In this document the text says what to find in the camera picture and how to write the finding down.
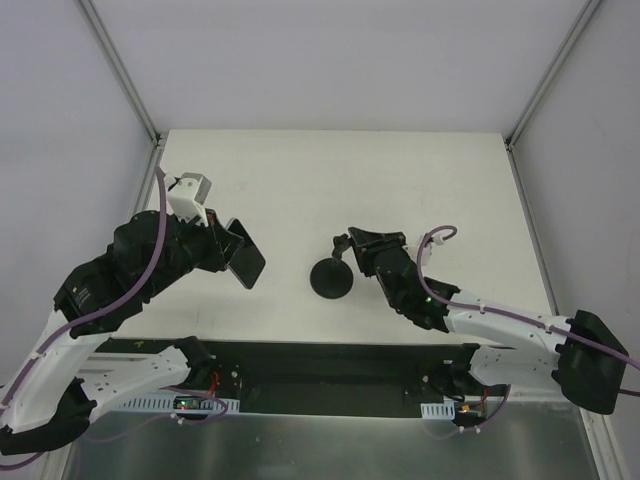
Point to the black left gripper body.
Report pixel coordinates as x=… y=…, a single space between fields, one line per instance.
x=218 y=243

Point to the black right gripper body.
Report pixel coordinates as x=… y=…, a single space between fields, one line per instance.
x=373 y=245

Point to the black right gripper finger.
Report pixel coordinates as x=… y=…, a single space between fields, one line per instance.
x=367 y=240
x=365 y=259

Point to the light blue smartphone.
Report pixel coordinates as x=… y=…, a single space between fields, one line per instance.
x=247 y=263

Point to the black phone stand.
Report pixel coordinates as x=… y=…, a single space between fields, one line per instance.
x=332 y=278

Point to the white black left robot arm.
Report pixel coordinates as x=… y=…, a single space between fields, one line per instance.
x=48 y=405

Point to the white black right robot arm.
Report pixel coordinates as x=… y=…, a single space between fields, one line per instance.
x=578 y=356

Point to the shiny metal front panel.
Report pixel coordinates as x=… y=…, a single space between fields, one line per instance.
x=526 y=440

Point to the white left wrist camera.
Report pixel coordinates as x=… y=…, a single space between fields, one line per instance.
x=187 y=197

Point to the white slotted right cable duct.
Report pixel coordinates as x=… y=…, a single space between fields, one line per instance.
x=445 y=410

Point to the white slotted cable duct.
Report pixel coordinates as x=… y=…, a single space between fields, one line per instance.
x=445 y=410
x=178 y=403

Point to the aluminium right table rail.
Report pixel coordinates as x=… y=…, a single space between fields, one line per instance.
x=533 y=233

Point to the aluminium table rail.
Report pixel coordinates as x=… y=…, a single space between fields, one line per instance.
x=533 y=233
x=135 y=200

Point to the white slotted left cable duct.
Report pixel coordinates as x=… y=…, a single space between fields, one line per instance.
x=178 y=403

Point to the aluminium left frame post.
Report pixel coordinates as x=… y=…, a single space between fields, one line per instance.
x=120 y=72

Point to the aluminium frame post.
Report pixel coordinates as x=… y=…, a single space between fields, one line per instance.
x=120 y=72
x=566 y=48

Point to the aluminium left table rail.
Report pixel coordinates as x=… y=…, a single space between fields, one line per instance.
x=135 y=200

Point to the aluminium right frame post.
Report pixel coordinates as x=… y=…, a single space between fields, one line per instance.
x=566 y=48

